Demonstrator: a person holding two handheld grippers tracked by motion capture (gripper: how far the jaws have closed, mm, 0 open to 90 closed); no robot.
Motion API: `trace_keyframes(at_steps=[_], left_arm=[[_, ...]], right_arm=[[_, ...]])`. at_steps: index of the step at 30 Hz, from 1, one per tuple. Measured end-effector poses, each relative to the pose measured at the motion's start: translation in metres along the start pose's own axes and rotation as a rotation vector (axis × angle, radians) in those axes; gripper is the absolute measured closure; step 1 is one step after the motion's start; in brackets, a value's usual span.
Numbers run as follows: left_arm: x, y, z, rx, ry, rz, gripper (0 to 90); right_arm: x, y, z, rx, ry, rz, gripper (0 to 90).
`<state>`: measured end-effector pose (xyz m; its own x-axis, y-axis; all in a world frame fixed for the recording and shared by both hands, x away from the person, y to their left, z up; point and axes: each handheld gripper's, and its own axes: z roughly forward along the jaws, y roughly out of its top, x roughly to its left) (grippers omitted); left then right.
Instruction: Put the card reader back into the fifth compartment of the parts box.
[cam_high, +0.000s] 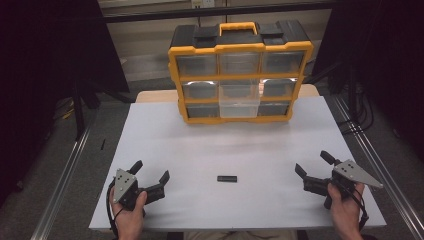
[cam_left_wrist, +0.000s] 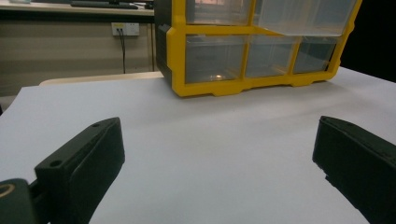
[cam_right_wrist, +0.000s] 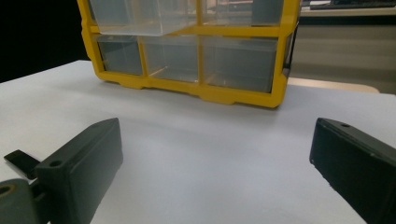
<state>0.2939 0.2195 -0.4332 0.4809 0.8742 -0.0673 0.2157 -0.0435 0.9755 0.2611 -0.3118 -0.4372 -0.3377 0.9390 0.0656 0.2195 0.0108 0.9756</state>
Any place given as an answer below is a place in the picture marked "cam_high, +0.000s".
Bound black floor cables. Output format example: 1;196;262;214
336;94;375;135

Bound clear plastic drawer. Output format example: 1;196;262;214
218;79;261;119

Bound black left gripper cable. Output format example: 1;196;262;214
105;181;122;240

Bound yellow floor cable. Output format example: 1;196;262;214
60;99;76;120

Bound aluminium floor rail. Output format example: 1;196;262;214
30;124;95;240
333;95;424;236

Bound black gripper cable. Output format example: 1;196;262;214
105;181;122;240
344;188;370;232

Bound black metal stand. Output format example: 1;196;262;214
70;78;102;142

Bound black curtain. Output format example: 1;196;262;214
311;0;424;161
0;0;131;208

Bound person's right hand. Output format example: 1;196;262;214
326;182;366;233

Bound black horizontal bar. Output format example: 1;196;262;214
102;1;335;24

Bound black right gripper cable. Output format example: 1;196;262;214
344;188;370;232

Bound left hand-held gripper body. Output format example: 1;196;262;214
112;168;166;212

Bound person's left hand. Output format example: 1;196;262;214
109;189;149;235

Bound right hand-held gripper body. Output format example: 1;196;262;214
302;158;385;211

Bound yellow and black drawer organizer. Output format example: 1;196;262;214
167;19;315;126

